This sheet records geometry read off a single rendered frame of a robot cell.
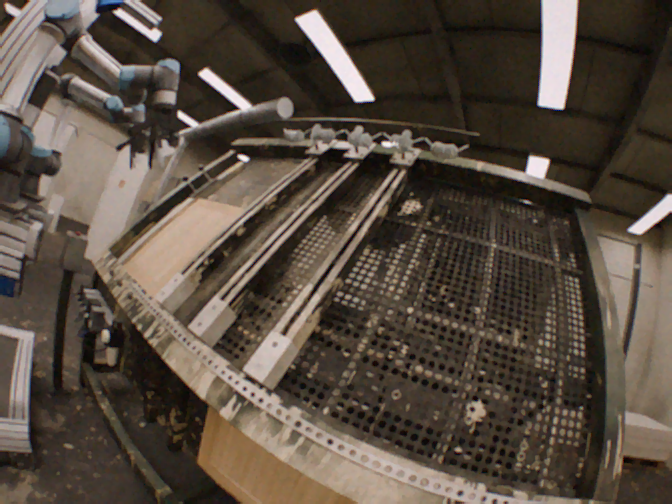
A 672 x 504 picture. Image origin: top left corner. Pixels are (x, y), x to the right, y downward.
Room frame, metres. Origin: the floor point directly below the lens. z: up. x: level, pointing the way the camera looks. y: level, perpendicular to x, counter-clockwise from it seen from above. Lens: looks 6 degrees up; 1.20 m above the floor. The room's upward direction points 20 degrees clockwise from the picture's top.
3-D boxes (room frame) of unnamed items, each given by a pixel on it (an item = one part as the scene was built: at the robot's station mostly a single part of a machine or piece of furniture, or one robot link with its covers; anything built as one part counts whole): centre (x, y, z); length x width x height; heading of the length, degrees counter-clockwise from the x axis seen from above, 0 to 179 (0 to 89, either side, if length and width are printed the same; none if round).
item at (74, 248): (0.91, 1.27, 0.84); 0.12 x 0.12 x 0.18; 65
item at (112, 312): (0.79, 0.84, 0.69); 0.50 x 0.14 x 0.24; 65
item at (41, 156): (0.63, 1.49, 1.20); 0.13 x 0.12 x 0.14; 31
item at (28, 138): (0.35, 1.07, 1.20); 0.13 x 0.12 x 0.14; 43
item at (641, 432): (1.85, -4.25, 0.28); 2.45 x 1.03 x 0.56; 56
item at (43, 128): (1.65, 3.75, 0.88); 0.90 x 0.60 x 1.75; 56
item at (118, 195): (3.57, 4.10, 1.03); 0.61 x 0.58 x 2.05; 56
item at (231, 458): (0.67, -0.16, 0.53); 0.90 x 0.02 x 0.55; 65
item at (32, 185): (0.62, 1.49, 1.09); 0.15 x 0.15 x 0.10
